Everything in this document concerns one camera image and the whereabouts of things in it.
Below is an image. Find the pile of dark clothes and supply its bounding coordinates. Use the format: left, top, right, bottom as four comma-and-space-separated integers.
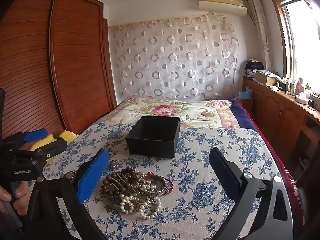
245, 59, 265, 78

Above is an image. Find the pink tissue box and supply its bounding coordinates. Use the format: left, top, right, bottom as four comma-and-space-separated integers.
295, 92, 310, 104

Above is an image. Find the dark blue blanket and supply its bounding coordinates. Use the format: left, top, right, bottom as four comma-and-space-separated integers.
229, 99, 265, 135

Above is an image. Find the cardboard box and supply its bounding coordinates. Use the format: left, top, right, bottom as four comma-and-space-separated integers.
254, 70, 278, 87

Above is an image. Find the beige window curtain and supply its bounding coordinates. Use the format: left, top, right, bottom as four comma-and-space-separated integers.
246, 0, 273, 72

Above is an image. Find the brown wooden wardrobe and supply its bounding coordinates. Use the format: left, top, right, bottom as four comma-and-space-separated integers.
0, 0, 118, 140

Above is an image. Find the black box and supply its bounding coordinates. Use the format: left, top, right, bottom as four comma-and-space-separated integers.
125, 116, 180, 158

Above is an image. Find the pink figurine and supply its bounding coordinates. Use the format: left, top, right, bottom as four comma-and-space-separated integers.
295, 77, 304, 95

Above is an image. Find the blue plastic bag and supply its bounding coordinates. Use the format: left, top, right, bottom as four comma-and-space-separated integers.
235, 86, 254, 100

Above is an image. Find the silver metal bangle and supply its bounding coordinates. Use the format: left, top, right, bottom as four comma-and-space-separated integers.
138, 174, 167, 196

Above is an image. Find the large pearl bead strand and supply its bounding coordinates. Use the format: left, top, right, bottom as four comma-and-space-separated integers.
118, 192, 162, 221

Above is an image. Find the dark wooden bead bracelet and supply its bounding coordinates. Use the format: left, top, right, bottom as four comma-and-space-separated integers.
101, 167, 145, 197

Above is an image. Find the person's left hand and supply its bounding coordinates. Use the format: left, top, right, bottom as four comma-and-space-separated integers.
0, 181, 30, 214

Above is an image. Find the red blanket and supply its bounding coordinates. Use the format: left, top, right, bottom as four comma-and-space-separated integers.
236, 99, 304, 230

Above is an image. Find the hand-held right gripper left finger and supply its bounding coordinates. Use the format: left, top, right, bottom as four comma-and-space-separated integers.
24, 147, 110, 240

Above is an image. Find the yellow plush toy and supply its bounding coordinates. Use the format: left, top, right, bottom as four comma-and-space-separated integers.
27, 130, 79, 164

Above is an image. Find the white air conditioner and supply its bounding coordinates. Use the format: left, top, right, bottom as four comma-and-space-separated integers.
198, 0, 248, 15

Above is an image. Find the wooden cabinet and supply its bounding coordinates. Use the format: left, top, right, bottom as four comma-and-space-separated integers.
242, 76, 320, 170

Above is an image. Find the blue floral cloth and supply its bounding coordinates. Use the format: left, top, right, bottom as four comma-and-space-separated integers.
41, 122, 288, 240

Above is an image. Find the window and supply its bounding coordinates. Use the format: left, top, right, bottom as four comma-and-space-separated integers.
269, 0, 320, 93

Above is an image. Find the red cord bracelet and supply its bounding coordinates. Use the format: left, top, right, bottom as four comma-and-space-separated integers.
146, 171, 175, 195

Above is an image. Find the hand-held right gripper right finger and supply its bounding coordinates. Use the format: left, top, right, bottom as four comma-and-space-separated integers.
209, 147, 294, 240

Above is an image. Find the small pearl bead strand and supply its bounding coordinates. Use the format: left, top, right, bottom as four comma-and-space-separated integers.
138, 178, 157, 193

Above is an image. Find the floral pillow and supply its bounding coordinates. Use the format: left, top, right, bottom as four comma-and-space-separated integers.
110, 97, 240, 130

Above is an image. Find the circle pattern sheer curtain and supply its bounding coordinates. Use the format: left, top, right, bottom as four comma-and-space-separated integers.
109, 12, 240, 100

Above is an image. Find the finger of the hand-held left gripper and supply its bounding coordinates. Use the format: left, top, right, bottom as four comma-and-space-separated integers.
4, 129, 48, 153
15, 139, 67, 167

